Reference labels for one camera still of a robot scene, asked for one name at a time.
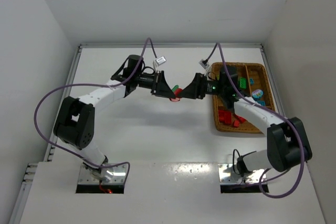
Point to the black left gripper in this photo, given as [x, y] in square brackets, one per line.
[158, 83]

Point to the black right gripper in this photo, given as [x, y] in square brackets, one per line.
[198, 86]

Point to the red flower picture lego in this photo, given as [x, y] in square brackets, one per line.
[177, 98]

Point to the red long lego brick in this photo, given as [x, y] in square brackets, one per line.
[225, 117]

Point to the green long lego brick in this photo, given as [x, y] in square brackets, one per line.
[242, 83]

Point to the blue lego brick from stack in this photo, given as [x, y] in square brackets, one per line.
[262, 103]

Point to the small red lego brick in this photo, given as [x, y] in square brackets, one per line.
[240, 119]

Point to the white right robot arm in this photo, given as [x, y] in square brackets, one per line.
[287, 141]

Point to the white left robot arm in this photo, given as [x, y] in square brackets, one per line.
[76, 118]

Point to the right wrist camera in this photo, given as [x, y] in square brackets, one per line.
[204, 63]

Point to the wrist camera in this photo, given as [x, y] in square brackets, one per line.
[159, 61]
[204, 63]

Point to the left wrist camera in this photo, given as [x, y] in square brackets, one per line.
[159, 61]

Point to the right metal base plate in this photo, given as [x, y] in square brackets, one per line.
[228, 177]

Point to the metal base plate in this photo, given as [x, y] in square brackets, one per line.
[228, 177]
[112, 176]

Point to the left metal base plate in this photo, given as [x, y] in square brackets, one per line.
[112, 176]

